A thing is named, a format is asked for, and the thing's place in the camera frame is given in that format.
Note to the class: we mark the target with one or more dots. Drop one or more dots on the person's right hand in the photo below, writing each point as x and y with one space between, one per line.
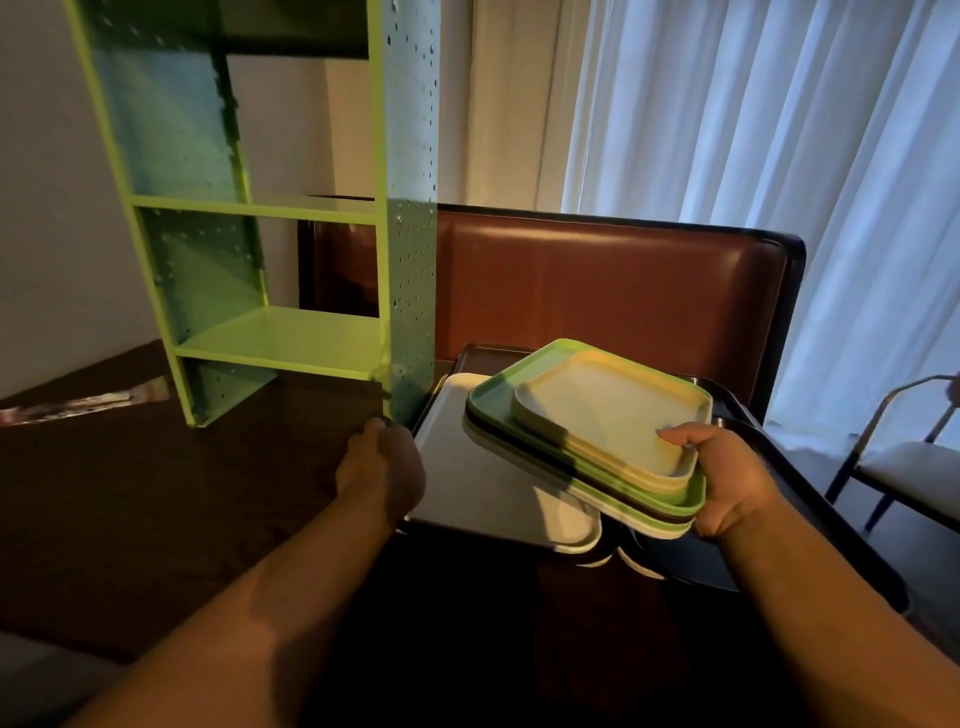
735 480

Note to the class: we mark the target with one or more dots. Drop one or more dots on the person's left hand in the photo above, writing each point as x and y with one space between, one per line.
379 472

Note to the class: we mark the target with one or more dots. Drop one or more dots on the person's right thumb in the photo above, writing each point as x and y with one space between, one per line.
684 433

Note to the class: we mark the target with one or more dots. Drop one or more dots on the person's left fingers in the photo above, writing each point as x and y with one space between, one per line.
377 424

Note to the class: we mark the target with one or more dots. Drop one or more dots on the cream plastic tray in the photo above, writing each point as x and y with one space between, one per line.
607 405

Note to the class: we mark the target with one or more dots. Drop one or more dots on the white plastic tray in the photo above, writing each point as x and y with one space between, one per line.
645 529

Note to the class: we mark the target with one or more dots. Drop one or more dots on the green plastic tray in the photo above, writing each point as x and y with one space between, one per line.
499 390

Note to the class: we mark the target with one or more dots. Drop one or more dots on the person's right forearm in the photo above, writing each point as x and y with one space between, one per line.
840 622

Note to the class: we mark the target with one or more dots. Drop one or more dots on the person's left forearm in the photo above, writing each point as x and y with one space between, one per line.
247 615

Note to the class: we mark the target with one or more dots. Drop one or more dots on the large black tray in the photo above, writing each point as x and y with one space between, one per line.
759 442

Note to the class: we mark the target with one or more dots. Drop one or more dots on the gray plastic tray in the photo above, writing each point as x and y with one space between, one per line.
465 480

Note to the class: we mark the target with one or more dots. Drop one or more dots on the green metal shelf rack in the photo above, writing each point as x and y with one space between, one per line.
300 337

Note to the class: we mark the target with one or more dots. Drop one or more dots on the brown leather bench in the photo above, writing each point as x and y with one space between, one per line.
600 285

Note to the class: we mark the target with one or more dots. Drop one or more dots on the wrapped paper packet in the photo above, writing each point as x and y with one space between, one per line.
82 403

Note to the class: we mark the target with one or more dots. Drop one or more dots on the white sheer curtain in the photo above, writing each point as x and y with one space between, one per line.
787 150

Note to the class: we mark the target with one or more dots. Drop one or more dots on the beige curtain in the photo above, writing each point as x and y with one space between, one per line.
517 97

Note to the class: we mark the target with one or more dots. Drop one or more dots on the metal frame chair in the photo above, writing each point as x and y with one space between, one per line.
907 469

